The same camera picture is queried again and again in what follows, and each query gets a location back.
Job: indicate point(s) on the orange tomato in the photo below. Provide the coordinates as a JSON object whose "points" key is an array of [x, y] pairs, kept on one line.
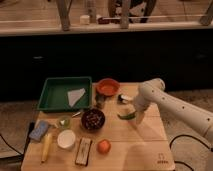
{"points": [[103, 146]]}

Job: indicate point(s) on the white cup on shelf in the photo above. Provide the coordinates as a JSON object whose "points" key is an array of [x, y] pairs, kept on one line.
{"points": [[84, 19]]}

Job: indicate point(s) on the yellow corn cob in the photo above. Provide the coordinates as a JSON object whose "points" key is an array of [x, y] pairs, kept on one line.
{"points": [[46, 147]]}

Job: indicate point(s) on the brown rectangular box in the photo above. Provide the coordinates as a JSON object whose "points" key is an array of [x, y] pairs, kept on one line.
{"points": [[83, 151]]}

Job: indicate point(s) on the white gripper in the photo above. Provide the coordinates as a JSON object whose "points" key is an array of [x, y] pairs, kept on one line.
{"points": [[139, 116]]}

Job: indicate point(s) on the small green cup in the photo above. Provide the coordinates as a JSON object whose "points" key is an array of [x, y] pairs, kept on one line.
{"points": [[64, 122]]}

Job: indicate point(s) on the white paper cup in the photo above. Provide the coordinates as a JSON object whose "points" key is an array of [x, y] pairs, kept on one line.
{"points": [[66, 139]]}

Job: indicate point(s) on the orange bowl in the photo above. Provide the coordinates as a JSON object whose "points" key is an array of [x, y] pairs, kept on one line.
{"points": [[107, 86]]}

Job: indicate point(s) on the blue sponge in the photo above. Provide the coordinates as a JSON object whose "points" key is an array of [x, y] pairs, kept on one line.
{"points": [[39, 131]]}

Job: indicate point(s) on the dark bowl with beans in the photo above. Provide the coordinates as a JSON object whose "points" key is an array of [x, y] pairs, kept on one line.
{"points": [[93, 119]]}

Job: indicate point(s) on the green plastic tray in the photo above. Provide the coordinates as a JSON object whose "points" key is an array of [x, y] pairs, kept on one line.
{"points": [[55, 94]]}

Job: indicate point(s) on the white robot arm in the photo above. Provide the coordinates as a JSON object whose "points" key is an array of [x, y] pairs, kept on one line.
{"points": [[200, 120]]}

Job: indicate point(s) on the small dark jar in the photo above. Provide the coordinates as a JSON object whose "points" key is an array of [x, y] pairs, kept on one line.
{"points": [[100, 101]]}

